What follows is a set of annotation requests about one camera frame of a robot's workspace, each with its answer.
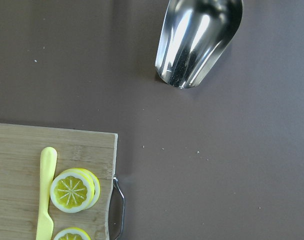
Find steel scoop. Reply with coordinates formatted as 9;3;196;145
155;0;243;89

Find yellow plastic knife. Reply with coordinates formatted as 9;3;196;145
35;147;58;240

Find lemon slice stack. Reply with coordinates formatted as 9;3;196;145
50;168;101;213

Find bamboo cutting board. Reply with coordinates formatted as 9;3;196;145
0;123;118;240

